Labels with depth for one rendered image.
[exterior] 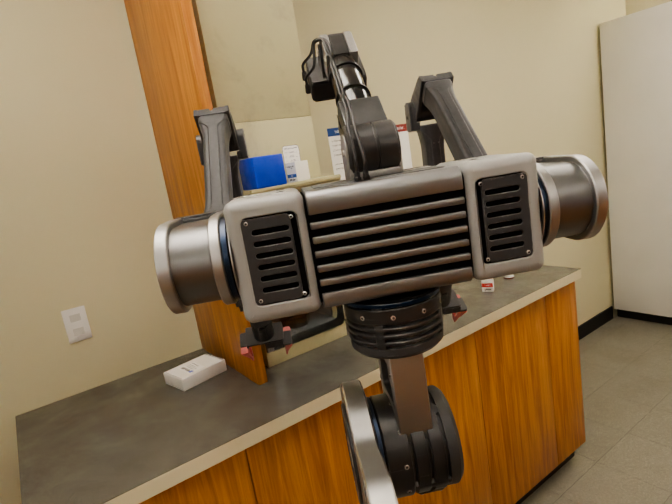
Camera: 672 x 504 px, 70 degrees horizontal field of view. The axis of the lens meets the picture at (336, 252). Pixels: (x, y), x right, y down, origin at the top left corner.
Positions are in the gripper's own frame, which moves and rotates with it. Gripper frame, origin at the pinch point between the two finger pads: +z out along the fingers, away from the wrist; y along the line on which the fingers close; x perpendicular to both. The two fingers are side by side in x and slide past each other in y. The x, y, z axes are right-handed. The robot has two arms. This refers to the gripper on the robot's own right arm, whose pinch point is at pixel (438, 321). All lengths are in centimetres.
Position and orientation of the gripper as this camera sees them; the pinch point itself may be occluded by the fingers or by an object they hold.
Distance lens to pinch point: 144.7
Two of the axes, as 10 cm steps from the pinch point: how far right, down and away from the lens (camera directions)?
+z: 0.9, 7.6, 6.5
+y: -9.8, 1.8, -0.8
